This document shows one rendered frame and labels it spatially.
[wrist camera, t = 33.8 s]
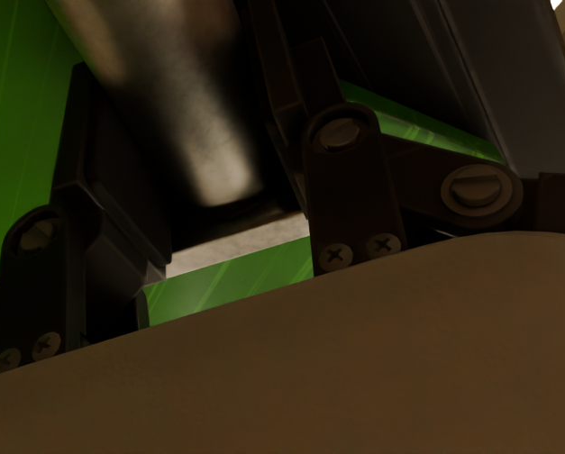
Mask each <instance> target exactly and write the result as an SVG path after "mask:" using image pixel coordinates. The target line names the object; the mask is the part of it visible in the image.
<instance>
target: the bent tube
mask: <svg viewBox="0 0 565 454"><path fill-rule="evenodd" d="M45 2H46V3H47V5H48V7H49V8H50V9H51V11H52V12H53V14H54V15H55V17H56V18H57V20H58V21H59V23H60V25H61V27H62V28H63V30H64V31H65V33H66V34H67V35H68V37H69V38H70V40H71V41H72V43H73V44H74V46H75V47H76V49H77V51H78V53H79V54H80V56H81V57H82V59H83V60H84V61H85V62H86V64H87V66H88V67H89V69H90V71H91V72H92V74H93V75H94V77H95V78H96V80H97V82H98V83H99V85H100V86H101V87H102V88H103V90H104V91H105V94H106V95H107V97H108V98H109V100H110V101H111V103H112V104H113V106H114V108H115V109H116V111H117V112H118V114H119V115H120V116H121V118H122V119H123V121H124V123H125V124H126V126H127V127H128V129H129V130H130V132H131V133H132V135H133V137H134V139H135V140H136V141H137V142H138V144H139V145H140V147H141V149H142V150H143V152H144V153H145V155H146V156H147V158H148V160H149V161H150V163H151V165H152V166H153V167H154V168H155V170H156V171H157V173H158V174H159V176H160V178H161V180H162V181H163V183H164V184H165V186H166V187H167V189H168V190H169V192H170V202H171V206H170V208H171V240H172V262H171V263H170V264H168V265H166V274H167V278H169V277H174V276H177V275H180V274H184V273H187V272H189V271H193V270H196V269H199V268H204V267H207V266H210V265H213V264H216V263H219V262H223V261H226V260H228V259H234V258H237V257H240V256H243V255H246V254H250V253H252V252H255V251H259V250H264V249H266V248H270V247H273V246H276V245H279V244H282V243H285V242H289V241H293V240H297V239H300V238H303V237H306V236H309V235H310V233H309V224H308V220H307V219H306V218H305V216H304V214H303V211H302V209H301V207H300V204H299V202H298V201H297V199H296V195H295V193H294V190H293V188H292V186H291V185H290V182H289V180H288V178H287V174H286V172H285V170H284V168H283V166H282V164H281V161H280V159H279V157H278V154H277V152H276V150H275V147H274V145H273V143H272V141H271V138H270V137H269V133H268V131H267V129H266V126H265V124H264V122H263V119H262V116H261V112H260V107H259V102H258V97H257V93H256V88H255V84H254V79H253V75H252V70H251V62H250V57H249V52H248V47H247V42H246V38H245V33H244V29H243V25H242V23H241V19H240V16H239V15H238V12H237V10H236V7H235V5H234V2H233V0H45Z"/></svg>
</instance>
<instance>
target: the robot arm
mask: <svg viewBox="0 0 565 454"><path fill-rule="evenodd" d="M247 2H248V6H246V7H244V8H242V9H240V11H241V19H242V24H243V29H244V33H245V38H246V42H247V47H248V52H249V57H250V62H251V70H252V75H253V79H254V84H255V88H256V93H257V97H258V102H259V107H260V112H261V116H262V119H263V122H264V124H265V126H266V129H267V131H268V133H269V137H270V138H271V141H272V143H273V145H274V147H275V150H276V152H277V154H278V157H279V159H280V161H281V164H282V166H283V168H284V170H285V172H286V174H287V178H288V180H289V182H290V185H291V186H292V188H293V190H294V193H295V195H296V199H297V201H298V202H299V204H300V207H301V209H302V211H303V214H304V216H305V218H306V219H307V220H308V224H309V233H310V242H311V251H312V261H313V270H314V277H312V278H309V279H307V280H303V281H300V282H297V283H294V284H291V285H288V286H282V287H280V288H277V289H273V290H270V291H268V292H264V293H261V294H258V295H253V296H250V297H246V298H243V299H240V300H237V301H234V302H230V303H228V304H223V305H219V306H216V307H214V308H210V309H207V310H204V311H202V312H198V313H193V314H190V315H187V316H184V317H181V318H177V319H175V320H172V321H169V322H164V323H161V324H157V325H154V326H151V327H150V319H149V311H148V303H147V298H146V295H145V293H144V292H143V291H142V288H143V287H145V286H151V285H154V284H157V283H159V282H162V281H165V280H167V274H166V265H168V264H170V263H171V262H172V240H171V208H170V206H171V202H170V192H169V190H168V189H167V187H166V186H165V184H164V183H163V181H162V180H161V178H160V176H159V174H158V173H157V171H156V170H155V168H154V167H153V166H152V165H151V163H150V161H149V160H148V158H147V156H146V155H145V153H144V152H143V150H142V149H141V147H140V145H139V144H138V142H137V141H136V140H135V139H134V137H133V135H132V133H131V132H130V130H129V129H128V127H127V126H126V124H125V123H124V121H123V119H122V118H121V116H120V115H119V114H118V112H117V111H116V109H115V108H114V106H113V104H112V103H111V101H110V100H109V98H108V97H107V95H106V94H105V91H104V90H103V88H102V87H101V86H100V85H99V83H98V82H97V80H96V78H95V77H94V75H93V74H92V72H91V71H90V69H89V67H88V66H87V64H86V62H85V61H83V62H81V63H78V64H76V65H74V66H73V69H72V73H71V79H70V84H69V89H68V99H67V103H66V109H65V114H64V119H63V124H62V130H61V135H60V139H59V149H58V154H57V159H56V165H55V170H54V175H53V180H52V186H51V190H50V200H49V204H45V205H42V206H39V207H36V208H34V209H32V210H31V211H29V212H28V213H26V214H24V215H23V216H22V217H21V218H19V219H18V220H17V221H16V222H15V223H14V224H13V226H12V227H11V228H10V229H9V231H8V232H7V234H6V235H5V237H4V241H3V244H2V248H1V256H0V454H565V173H546V172H539V177H538V178H521V177H518V175H517V174H516V173H515V172H514V171H513V170H511V169H510V168H508V167H507V166H504V165H502V164H499V163H497V162H495V161H492V160H488V159H482V158H478V157H474V156H470V155H467V154H463V153H459V152H456V151H452V150H446V149H443V148H439V147H435V146H432V145H428V144H424V143H421V142H417V141H410V140H407V139H403V138H399V137H396V136H392V135H388V134H385V133H382V132H381V130H380V127H379V123H378V117H377V116H376V114H375V112H374V111H373V110H371V109H370V108H369V107H368V106H366V105H364V104H359V103H351V102H347V101H346V98H345V95H344V93H343V91H342V87H341V84H340V81H339V78H338V77H337V74H336V71H335V69H334V66H333V63H332V60H331V57H330V55H329V52H328V49H327V48H326V45H325V42H324V38H323V36H322V37H319V38H316V39H314V40H311V41H307V42H305V43H302V44H299V45H297V46H295V47H292V48H290V46H289V43H288V40H287V36H286V34H285V31H284V28H283V25H282V22H281V20H280V17H279V14H278V9H277V7H276V4H275V1H274V0H247Z"/></svg>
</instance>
